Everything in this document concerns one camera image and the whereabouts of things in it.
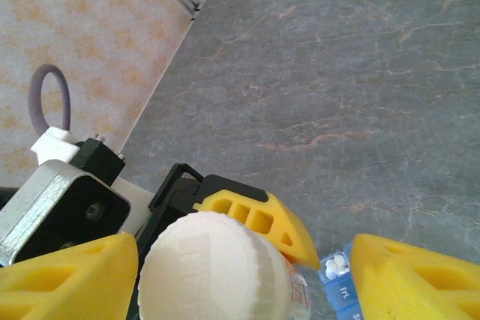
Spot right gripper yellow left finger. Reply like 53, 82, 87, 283
0, 232, 138, 320

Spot blue weekly pill organizer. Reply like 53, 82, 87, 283
317, 247, 364, 320

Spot white capped pill bottle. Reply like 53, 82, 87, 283
136, 210, 313, 320

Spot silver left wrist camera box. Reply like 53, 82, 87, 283
0, 158, 132, 267

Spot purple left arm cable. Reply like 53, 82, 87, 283
28, 64, 72, 137

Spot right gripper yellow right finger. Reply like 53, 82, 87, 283
348, 232, 480, 320

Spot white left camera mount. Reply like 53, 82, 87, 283
31, 124, 157, 235

